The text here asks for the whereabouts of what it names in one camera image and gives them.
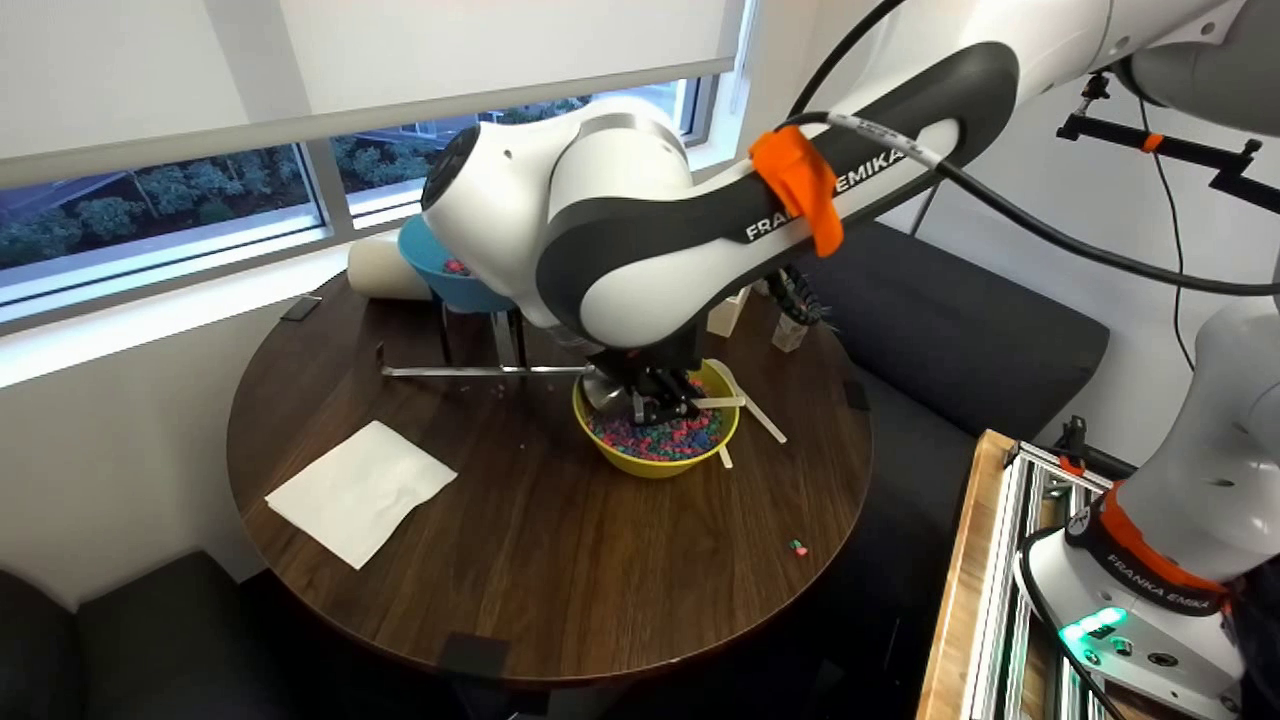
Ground white window frame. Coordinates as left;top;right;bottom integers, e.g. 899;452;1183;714
0;73;752;337

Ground black couch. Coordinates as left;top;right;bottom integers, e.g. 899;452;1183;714
783;216;1114;720

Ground light wooden board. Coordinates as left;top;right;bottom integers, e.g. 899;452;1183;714
913;427;1025;720

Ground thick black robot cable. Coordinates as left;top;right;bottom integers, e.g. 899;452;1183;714
783;0;1280;302

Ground black clamp knob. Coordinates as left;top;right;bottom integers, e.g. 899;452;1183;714
1054;412;1094;470

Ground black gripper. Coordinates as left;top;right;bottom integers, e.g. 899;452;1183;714
590;337;733;431

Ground white square napkin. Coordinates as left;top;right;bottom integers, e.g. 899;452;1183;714
260;418;460;578

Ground black ottoman seat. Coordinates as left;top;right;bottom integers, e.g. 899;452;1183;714
0;550;458;720

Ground colourful beads in yellow bowl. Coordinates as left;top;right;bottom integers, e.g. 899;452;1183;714
590;395;736;462

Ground thin black wall cable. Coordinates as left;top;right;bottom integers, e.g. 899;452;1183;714
1154;152;1208;378

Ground white window blind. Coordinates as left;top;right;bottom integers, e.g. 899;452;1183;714
0;0;752;191

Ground round dark wooden table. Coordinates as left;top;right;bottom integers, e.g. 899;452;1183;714
220;258;879;720

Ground metal ladle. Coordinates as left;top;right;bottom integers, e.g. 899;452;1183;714
376;356;626;412

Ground blue bowl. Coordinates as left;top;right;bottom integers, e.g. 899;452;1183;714
393;214;518;319

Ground black bowl stand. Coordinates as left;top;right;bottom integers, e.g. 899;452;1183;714
428;291;534;378

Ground yellow bowl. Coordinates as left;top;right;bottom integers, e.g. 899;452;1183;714
567;356;746;483

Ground orange cable strap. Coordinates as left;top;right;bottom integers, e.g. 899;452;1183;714
746;124;848;260

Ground aluminium frame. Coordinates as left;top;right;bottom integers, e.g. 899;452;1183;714
960;437;1138;720

